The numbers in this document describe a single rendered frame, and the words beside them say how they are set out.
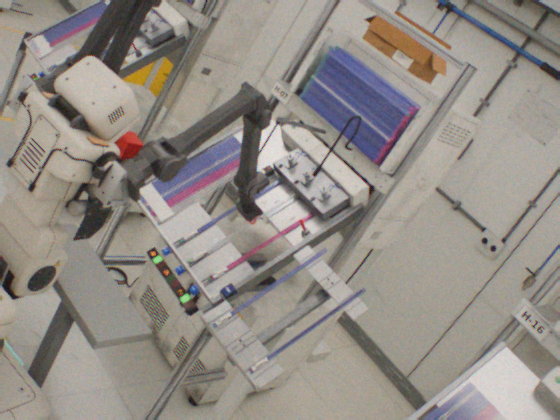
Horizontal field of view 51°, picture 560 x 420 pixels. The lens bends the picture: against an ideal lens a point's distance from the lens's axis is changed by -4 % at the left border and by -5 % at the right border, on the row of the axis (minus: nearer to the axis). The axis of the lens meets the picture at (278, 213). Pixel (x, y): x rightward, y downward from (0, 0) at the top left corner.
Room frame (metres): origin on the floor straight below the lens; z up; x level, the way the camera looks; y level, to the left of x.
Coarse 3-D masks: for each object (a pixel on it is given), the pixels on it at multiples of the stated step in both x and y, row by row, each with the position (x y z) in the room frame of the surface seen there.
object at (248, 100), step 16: (240, 96) 1.78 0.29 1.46; (256, 96) 1.80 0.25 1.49; (224, 112) 1.73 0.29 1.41; (240, 112) 1.77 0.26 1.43; (256, 112) 1.84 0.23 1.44; (192, 128) 1.66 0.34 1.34; (208, 128) 1.67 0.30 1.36; (224, 128) 1.74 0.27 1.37; (176, 144) 1.60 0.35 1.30; (192, 144) 1.63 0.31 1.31; (160, 160) 1.54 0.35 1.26; (176, 160) 1.56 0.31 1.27; (160, 176) 1.53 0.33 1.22
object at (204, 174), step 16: (224, 144) 2.57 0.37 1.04; (240, 144) 2.58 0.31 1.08; (192, 160) 2.49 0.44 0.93; (208, 160) 2.49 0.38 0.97; (224, 160) 2.50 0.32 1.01; (176, 176) 2.41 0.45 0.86; (192, 176) 2.41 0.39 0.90; (208, 176) 2.42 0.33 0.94; (224, 176) 2.42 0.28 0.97; (144, 192) 2.33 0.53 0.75; (160, 192) 2.33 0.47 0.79; (176, 192) 2.34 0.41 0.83; (192, 192) 2.35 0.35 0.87; (208, 192) 2.35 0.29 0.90; (160, 208) 2.27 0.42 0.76; (176, 208) 2.27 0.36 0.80
